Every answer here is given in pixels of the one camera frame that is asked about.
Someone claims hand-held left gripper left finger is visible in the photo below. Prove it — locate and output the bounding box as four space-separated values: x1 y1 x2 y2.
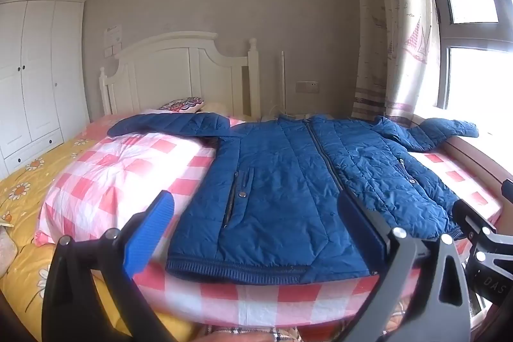
42 190 177 342

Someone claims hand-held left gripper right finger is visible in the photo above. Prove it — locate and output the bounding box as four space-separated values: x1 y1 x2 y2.
338 191 472 342

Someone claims blue quilted jacket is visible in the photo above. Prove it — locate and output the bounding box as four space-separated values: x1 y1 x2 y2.
107 112 480 284

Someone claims wooden window sill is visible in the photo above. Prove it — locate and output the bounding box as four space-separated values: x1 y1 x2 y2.
441 131 513 186

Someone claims pink checkered quilt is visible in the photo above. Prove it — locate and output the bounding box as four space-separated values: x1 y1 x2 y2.
34 110 503 327

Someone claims yellow floral bedsheet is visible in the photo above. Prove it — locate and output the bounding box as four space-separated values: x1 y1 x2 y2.
0 136 201 342

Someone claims patterned pillow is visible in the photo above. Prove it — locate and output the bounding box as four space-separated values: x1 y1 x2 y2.
157 97 207 113

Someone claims pale pink cloth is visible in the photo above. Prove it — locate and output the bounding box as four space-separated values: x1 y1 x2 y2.
0 220 17 280

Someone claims white bed headboard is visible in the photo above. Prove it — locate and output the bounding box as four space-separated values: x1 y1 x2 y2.
99 31 261 123

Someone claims metal pole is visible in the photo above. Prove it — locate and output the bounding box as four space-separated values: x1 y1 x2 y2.
281 51 288 114

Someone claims dark framed window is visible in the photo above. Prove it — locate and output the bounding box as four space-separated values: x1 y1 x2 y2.
415 0 513 134

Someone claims white wardrobe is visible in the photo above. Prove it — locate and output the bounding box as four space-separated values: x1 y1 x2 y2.
0 0 91 179

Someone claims sailboat print curtain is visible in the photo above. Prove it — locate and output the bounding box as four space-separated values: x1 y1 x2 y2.
348 0 445 128

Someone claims paper sheet on wall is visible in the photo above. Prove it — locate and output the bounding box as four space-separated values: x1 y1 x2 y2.
104 25 123 45

